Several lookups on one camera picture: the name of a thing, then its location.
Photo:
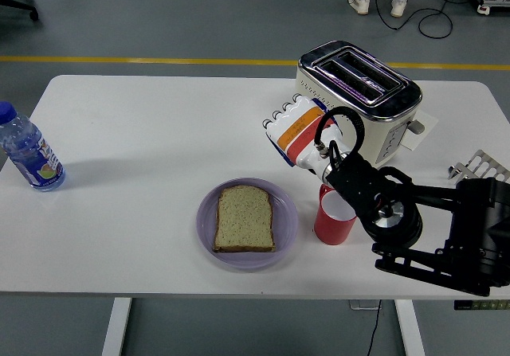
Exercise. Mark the white table leg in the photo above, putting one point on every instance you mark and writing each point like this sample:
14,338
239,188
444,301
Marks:
410,328
117,328

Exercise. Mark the grey socket box under table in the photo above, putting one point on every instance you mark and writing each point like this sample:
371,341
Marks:
362,305

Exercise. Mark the purple round plate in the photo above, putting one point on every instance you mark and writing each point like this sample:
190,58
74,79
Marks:
287,212

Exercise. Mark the slice of bread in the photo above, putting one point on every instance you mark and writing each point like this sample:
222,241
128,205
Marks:
245,220

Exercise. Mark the white paper sheet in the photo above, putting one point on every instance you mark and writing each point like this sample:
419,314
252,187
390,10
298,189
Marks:
428,124

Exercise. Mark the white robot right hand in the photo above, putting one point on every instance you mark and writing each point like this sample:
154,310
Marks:
299,133

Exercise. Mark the cream and chrome toaster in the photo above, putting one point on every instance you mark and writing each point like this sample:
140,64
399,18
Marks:
358,77

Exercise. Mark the red enamel cup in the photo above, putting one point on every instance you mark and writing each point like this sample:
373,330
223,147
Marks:
330,228

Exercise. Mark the black table control panel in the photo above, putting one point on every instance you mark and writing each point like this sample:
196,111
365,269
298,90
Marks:
482,305

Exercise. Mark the plastic bottle with blue cap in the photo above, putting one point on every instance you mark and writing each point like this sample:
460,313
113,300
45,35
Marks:
32,153

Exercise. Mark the silver metal toast rack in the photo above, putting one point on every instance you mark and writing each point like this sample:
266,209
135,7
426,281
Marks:
484,161

